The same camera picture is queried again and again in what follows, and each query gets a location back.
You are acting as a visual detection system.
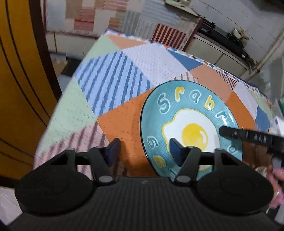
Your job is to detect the striped counter cloth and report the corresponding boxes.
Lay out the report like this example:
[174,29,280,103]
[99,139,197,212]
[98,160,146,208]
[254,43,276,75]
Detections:
[41,0,200,50]

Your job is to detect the wooden yellow chair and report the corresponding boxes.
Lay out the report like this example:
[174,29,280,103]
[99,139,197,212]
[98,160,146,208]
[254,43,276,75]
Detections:
[1,1,62,179]

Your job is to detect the colourful patchwork tablecloth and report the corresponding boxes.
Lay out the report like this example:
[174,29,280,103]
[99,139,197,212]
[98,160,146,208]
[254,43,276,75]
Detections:
[34,30,273,177]

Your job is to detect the right hand pink nails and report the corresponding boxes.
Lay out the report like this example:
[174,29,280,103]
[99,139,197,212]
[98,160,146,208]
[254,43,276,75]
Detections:
[266,166,283,209]

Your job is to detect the tissue pack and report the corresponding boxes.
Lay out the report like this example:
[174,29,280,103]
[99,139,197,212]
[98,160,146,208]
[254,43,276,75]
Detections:
[269,116,284,137]

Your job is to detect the teal fried egg plate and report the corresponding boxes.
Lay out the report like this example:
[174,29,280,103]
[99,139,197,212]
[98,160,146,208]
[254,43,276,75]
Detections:
[140,80,243,179]

